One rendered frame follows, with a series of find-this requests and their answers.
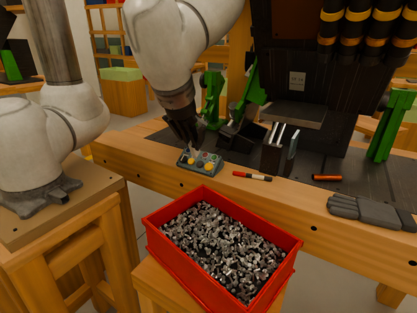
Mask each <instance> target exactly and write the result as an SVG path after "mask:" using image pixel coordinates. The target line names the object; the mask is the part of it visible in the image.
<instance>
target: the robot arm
mask: <svg viewBox="0 0 417 313"><path fill-rule="evenodd" d="M21 1H22V4H23V7H24V11H25V15H26V17H27V21H28V23H29V27H30V31H31V34H32V37H33V40H34V44H35V48H36V50H37V54H38V57H39V60H40V64H41V67H42V70H43V74H44V77H45V81H46V83H45V84H44V85H43V86H42V88H41V90H40V105H39V104H37V103H36V102H33V101H31V100H29V99H24V98H2V99H0V205H1V206H3V207H5V208H6V209H9V210H10V211H12V212H14V213H16V214H17V215H18V216H19V219H21V220H26V219H29V218H31V217H33V216H34V215H35V214H36V213H37V212H38V211H40V210H42V209H43V208H45V207H47V206H48V205H50V204H52V203H57V204H66V203H67V202H69V200H70V198H69V196H68V194H69V193H70V192H72V191H74V190H76V189H79V188H81V187H83V181H82V180H80V179H74V178H70V177H69V176H66V175H65V173H64V171H63V169H62V165H61V162H63V161H64V160H65V158H66V157H67V156H68V155H69V154H70V153H71V152H73V151H75V150H78V149H80V148H82V147H84V146H85V145H87V144H89V143H91V142H92V141H93V140H95V139H96V138H98V137H99V136H100V135H101V134H102V133H103V132H104V131H105V130H106V128H107V126H108V124H109V122H110V112H109V108H108V107H107V105H106V103H105V102H104V101H103V100H102V99H101V98H100V97H99V96H97V94H96V93H95V91H94V88H93V87H92V86H91V85H90V84H89V83H88V82H87V81H85V80H83V79H82V76H81V70H80V67H79V62H78V57H77V53H76V49H75V45H74V40H73V35H72V31H71V26H70V22H69V18H68V13H67V10H66V4H65V0H21ZM244 3H245V0H125V2H124V3H123V6H122V19H123V25H124V29H125V33H126V36H127V39H128V43H129V46H130V48H131V51H132V53H133V56H134V59H135V61H136V63H137V65H138V67H139V69H140V71H141V72H142V74H143V76H144V77H145V78H146V79H147V80H148V81H149V83H150V84H151V88H152V90H153V91H154V94H155V96H156V98H157V100H158V102H159V104H160V105H161V106H162V107H163V108H164V109H165V111H166V112H165V113H164V115H163V116H162V119H163V120H164V121H165V122H166V123H167V124H168V125H169V126H170V128H171V130H172V131H173V132H174V134H175V135H176V137H177V138H178V140H179V141H182V140H183V141H184V143H186V145H187V147H188V148H189V149H190V151H191V154H192V157H193V158H197V157H198V156H199V153H200V146H201V145H202V143H203V142H204V140H205V130H206V126H207V124H208V122H209V121H208V120H207V119H205V120H202V119H200V118H199V115H198V113H197V112H196V104H195V99H194V97H195V87H194V82H193V79H192V73H191V68H192V67H193V66H194V65H195V63H196V61H197V59H198V58H199V57H200V55H201V54H202V53H203V52H204V51H205V50H206V49H208V48H209V47H211V46H213V45H215V44H216V43H217V42H218V41H219V40H221V39H222V38H223V37H224V36H225V35H226V34H227V33H228V32H229V31H230V30H231V28H232V27H233V26H234V24H235V22H236V21H237V19H238V18H239V16H240V15H241V13H242V11H243V8H244ZM196 122H197V123H198V128H199V130H198V133H197V129H196V126H195V124H196ZM180 134H181V135H180Z"/></svg>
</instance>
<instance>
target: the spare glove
mask: <svg viewBox="0 0 417 313"><path fill-rule="evenodd" d="M326 206H327V208H328V209H329V212H330V214H332V215H337V216H341V217H346V218H350V219H357V218H358V219H359V220H360V221H361V222H364V223H367V224H372V225H376V226H379V227H383V228H386V229H391V230H400V229H402V230H403V231H406V232H411V233H417V224H416V222H415V220H414V218H413V216H412V215H411V212H409V211H407V210H403V209H395V208H394V207H393V206H391V205H388V204H382V203H379V202H375V201H373V200H371V199H369V198H366V197H364V196H361V195H358V196H357V197H356V198H353V197H349V196H345V195H342V194H338V193H334V194H333V196H330V197H329V198H328V202H327V203H326Z"/></svg>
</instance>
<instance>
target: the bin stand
mask: <svg viewBox="0 0 417 313"><path fill-rule="evenodd" d="M131 277H132V283H133V288H134V289H136V290H137V292H138V298H139V302H140V307H141V313H167V312H166V311H168V312H170V313H206V312H205V311H204V310H203V308H202V307H201V306H200V305H199V304H198V303H197V302H196V301H195V300H194V299H193V298H192V297H191V296H190V295H189V294H188V293H187V292H186V291H185V290H184V289H183V288H182V287H181V286H180V284H179V283H178V282H177V281H176V280H175V279H174V278H173V277H172V276H171V275H170V274H169V273H168V272H167V271H166V270H165V269H164V268H163V267H162V266H161V265H160V264H159V263H158V262H157V261H156V260H155V259H154V258H153V257H152V256H151V255H150V254H149V255H148V256H147V257H146V258H145V259H144V260H143V261H142V262H141V263H140V264H139V265H138V266H137V267H136V268H135V269H134V270H133V271H132V272H131ZM288 282H289V281H288ZM288 282H287V283H286V284H285V286H284V287H283V289H282V291H281V292H280V293H279V295H278V296H277V297H276V299H275V301H274V302H273V303H272V305H271V307H270V308H269V309H268V311H267V312H266V313H280V310H281V307H282V303H283V300H284V296H285V292H286V289H287V285H288Z"/></svg>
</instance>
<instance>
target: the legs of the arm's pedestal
mask: <svg viewBox="0 0 417 313"><path fill-rule="evenodd" d="M98 248H100V251H101V255H102V259H103V261H104V265H105V270H106V272H107V276H108V279H109V283H110V285H109V284H108V283H107V281H106V279H105V275H104V271H103V269H102V265H101V261H100V258H99V254H98V251H97V249H98ZM77 264H78V265H79V268H80V270H81V273H82V276H83V278H84V282H85V283H84V284H83V285H82V286H81V287H80V288H79V289H78V290H76V291H75V292H74V293H73V294H72V295H70V297H68V298H67V299H66V300H65V301H64V300H63V298H62V295H61V293H60V290H59V289H58V286H57V285H56V282H55V281H56V280H57V279H58V278H59V277H61V276H62V275H64V274H65V273H66V272H67V271H69V270H70V269H72V267H74V266H75V265H77ZM131 272H132V266H131V262H130V256H129V252H128V247H127V241H126V237H125V231H124V227H123V222H122V216H121V213H120V207H119V204H117V205H116V206H115V207H113V208H112V209H110V210H109V211H107V212H105V213H104V214H102V215H101V216H99V217H98V218H96V219H94V220H93V221H92V222H90V223H88V224H87V225H85V226H84V227H82V228H81V229H79V230H78V231H76V232H75V233H73V234H72V235H70V236H69V240H68V241H67V242H65V243H64V244H62V245H61V246H59V247H58V248H56V249H55V250H53V251H52V252H50V253H49V254H47V255H45V256H44V255H43V254H41V255H39V256H38V257H36V258H35V259H33V260H32V261H30V262H28V263H27V264H26V265H24V266H23V267H21V268H19V269H18V270H16V271H15V272H13V273H12V274H7V273H6V272H5V271H4V270H3V268H2V267H1V266H0V280H1V282H2V284H3V285H4V287H5V288H6V290H7V292H8V293H9V295H10V297H11V298H12V300H13V301H14V303H15V304H16V306H17V308H18V309H19V311H20V313H75V312H76V311H77V310H78V309H79V308H80V307H81V306H82V305H83V304H84V303H86V302H87V301H88V300H89V299H90V298H91V301H92V304H93V306H94V308H95V310H96V311H98V313H105V312H106V311H107V310H108V309H109V308H110V307H111V306H113V307H114V308H115V309H117V313H141V312H140V306H139V302H138V296H137V290H136V289H134V288H133V283H132V277H131Z"/></svg>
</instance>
